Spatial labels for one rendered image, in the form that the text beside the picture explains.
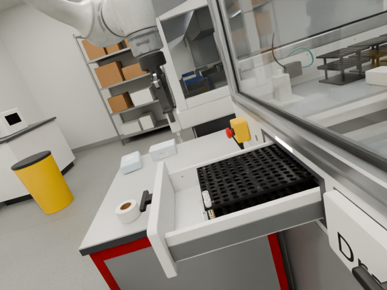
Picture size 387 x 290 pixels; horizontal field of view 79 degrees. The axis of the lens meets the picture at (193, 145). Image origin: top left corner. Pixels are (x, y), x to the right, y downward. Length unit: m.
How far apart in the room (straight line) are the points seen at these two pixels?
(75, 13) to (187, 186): 0.55
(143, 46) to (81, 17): 0.19
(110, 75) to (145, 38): 3.80
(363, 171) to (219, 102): 1.04
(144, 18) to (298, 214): 0.56
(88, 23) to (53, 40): 4.53
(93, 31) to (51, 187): 2.50
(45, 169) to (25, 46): 3.06
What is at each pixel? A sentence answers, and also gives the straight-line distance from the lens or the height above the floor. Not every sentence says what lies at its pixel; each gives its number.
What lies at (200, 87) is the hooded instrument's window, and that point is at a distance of 1.29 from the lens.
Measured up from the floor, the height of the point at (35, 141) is 0.70.
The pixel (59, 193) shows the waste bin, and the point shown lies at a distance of 3.16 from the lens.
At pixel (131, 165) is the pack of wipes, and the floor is 0.79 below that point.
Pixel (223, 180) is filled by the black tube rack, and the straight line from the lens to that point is 0.52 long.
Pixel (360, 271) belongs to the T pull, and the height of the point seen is 0.91.
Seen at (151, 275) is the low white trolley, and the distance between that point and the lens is 0.87.
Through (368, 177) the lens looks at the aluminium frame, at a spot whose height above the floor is 0.99.
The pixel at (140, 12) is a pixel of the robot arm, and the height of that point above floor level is 1.29.
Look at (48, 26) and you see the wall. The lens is 5.34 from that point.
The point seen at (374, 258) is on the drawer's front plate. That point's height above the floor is 0.90.
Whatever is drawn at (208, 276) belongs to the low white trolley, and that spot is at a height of 0.50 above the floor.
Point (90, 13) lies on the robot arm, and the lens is 0.78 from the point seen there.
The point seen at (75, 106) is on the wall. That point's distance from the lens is 5.31.
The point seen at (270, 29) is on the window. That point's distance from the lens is 0.50.
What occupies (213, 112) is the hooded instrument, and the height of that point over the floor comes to 0.84.
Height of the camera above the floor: 1.17
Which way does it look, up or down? 20 degrees down
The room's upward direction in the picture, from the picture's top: 18 degrees counter-clockwise
